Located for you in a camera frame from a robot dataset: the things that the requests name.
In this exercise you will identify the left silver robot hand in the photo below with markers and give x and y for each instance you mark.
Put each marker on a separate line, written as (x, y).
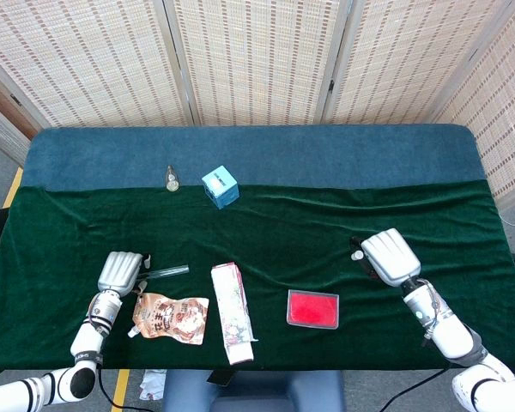
(118, 272)

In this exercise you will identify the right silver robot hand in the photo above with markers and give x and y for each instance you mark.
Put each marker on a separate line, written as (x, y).
(390, 255)

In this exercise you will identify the small white cap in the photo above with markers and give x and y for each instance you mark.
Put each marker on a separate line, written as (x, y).
(357, 256)

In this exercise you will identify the clear glass tube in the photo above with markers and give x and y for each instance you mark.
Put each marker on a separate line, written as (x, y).
(169, 271)

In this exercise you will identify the blue robot base cover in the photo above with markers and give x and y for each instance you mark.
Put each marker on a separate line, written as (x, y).
(257, 392)

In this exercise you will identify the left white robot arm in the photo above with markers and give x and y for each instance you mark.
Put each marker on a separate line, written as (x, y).
(86, 343)

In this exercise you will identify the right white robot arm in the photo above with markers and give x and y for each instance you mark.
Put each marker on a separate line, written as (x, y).
(452, 337)

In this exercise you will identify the peanut butter spout pouch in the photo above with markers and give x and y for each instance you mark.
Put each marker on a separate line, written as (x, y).
(171, 319)

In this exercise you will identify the red ink pad clear case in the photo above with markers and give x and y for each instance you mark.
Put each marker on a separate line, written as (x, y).
(312, 309)

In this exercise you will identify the dark green velvet cloth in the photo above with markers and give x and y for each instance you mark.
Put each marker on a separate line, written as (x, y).
(283, 232)

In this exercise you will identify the white crumpled rag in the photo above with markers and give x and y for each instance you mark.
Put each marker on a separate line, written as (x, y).
(152, 384)

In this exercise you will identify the blue table cloth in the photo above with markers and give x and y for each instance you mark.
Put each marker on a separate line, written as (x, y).
(326, 154)

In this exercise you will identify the floral paper carton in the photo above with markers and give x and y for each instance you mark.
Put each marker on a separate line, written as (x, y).
(234, 317)

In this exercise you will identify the light blue cube box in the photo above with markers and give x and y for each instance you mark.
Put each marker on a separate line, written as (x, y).
(221, 189)

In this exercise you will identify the woven bamboo screen panel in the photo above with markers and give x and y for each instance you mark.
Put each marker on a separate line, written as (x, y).
(0, 129)
(257, 56)
(90, 60)
(412, 56)
(502, 111)

